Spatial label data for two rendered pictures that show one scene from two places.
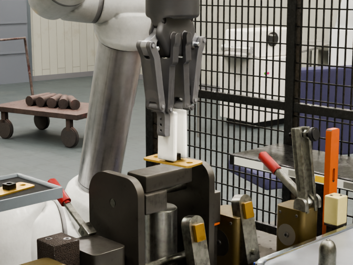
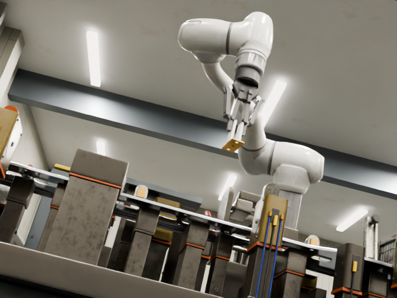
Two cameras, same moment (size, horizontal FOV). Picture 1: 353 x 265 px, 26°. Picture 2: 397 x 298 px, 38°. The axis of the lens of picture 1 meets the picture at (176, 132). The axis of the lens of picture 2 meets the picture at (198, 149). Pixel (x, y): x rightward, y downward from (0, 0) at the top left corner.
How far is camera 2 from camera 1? 1.26 m
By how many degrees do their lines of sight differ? 51
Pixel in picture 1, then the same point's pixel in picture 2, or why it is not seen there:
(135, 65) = (292, 202)
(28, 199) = (181, 194)
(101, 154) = not seen: hidden behind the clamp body
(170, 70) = (236, 101)
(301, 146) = (367, 226)
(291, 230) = not seen: hidden behind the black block
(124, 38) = (283, 180)
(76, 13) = (256, 160)
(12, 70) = not seen: outside the picture
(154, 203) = (242, 204)
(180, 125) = (239, 129)
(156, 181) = (247, 196)
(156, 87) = (225, 103)
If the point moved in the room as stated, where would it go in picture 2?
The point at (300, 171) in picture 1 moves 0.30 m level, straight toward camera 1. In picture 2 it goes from (365, 242) to (312, 203)
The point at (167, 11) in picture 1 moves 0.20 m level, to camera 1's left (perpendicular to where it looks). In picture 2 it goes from (238, 75) to (183, 84)
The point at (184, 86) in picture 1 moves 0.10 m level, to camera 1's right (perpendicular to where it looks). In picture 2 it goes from (244, 112) to (276, 109)
